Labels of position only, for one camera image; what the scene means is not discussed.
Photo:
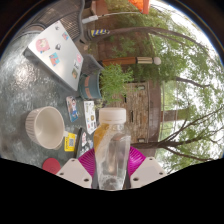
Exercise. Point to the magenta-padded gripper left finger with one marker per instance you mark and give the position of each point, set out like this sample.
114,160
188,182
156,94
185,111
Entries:
74,173

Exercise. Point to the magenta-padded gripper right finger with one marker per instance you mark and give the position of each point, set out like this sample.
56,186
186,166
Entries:
148,170

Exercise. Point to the clear bottle with white cap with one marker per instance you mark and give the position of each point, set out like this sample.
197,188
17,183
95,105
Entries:
111,150

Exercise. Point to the flat round red coaster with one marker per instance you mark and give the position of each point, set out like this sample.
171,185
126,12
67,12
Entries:
51,166

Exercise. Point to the yellow square card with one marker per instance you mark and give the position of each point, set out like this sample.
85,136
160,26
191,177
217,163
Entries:
70,142

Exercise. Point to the large branching tree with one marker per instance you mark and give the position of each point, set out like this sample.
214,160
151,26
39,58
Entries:
173,141

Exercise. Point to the white ribbed mug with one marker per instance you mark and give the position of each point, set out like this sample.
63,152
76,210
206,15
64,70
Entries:
46,128

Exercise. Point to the small colourful picture card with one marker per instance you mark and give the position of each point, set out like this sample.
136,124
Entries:
72,109

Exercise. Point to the green plant in blue pot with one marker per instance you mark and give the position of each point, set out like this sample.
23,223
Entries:
89,86

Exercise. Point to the silver laptop with stickers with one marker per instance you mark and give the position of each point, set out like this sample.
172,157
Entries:
56,53

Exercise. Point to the slender leaning tree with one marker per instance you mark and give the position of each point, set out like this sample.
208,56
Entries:
150,31

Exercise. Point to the blue yellow striped bollard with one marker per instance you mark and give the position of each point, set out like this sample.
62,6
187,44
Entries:
100,32

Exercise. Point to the white umbrella base weight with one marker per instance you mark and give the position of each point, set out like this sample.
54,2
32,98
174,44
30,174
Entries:
90,19

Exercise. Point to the wooden bench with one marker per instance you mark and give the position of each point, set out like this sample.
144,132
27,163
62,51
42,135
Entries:
100,6

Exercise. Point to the black wall lamp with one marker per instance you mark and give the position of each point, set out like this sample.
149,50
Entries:
141,140
141,87

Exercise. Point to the globe-topped wooden lamp post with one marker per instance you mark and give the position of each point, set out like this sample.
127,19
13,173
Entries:
126,61

